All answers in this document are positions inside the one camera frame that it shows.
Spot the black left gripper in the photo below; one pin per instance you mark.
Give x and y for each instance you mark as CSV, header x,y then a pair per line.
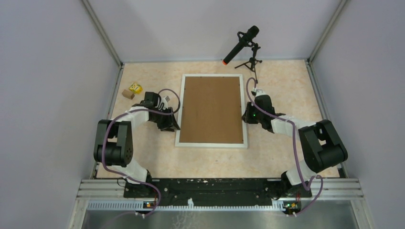
x,y
170,124

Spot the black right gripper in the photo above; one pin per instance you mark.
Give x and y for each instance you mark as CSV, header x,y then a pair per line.
x,y
246,117

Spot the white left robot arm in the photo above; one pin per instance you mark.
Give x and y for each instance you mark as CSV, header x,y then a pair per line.
x,y
114,147

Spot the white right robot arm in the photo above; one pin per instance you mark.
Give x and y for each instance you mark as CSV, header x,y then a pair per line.
x,y
321,145

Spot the yellow toy cube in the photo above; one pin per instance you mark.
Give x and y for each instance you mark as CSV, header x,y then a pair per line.
x,y
136,88

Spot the small brown cardboard block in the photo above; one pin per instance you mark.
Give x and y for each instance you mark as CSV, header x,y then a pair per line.
x,y
128,94

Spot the black mini tripod stand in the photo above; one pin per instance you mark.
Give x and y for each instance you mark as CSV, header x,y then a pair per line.
x,y
252,62

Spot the black shotgun microphone orange tip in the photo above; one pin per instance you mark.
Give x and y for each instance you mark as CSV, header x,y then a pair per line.
x,y
245,39

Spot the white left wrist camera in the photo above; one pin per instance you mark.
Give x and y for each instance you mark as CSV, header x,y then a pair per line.
x,y
163,103

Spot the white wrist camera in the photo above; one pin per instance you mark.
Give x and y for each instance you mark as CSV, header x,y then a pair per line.
x,y
258,92
163,103

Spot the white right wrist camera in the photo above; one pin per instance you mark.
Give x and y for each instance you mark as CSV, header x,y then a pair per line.
x,y
258,92

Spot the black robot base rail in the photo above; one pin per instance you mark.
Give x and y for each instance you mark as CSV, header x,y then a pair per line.
x,y
215,192

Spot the white toothed cable channel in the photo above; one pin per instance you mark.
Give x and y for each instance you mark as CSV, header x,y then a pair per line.
x,y
138,205

